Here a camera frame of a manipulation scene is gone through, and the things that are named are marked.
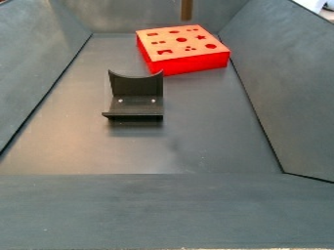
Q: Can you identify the brown oval peg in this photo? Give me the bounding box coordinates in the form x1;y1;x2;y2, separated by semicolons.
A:
180;0;194;21

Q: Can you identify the red shape-sorting board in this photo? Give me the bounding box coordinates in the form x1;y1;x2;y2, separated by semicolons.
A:
136;24;231;76

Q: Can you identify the dark grey curved holder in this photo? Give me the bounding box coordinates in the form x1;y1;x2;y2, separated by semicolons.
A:
101;71;164;120

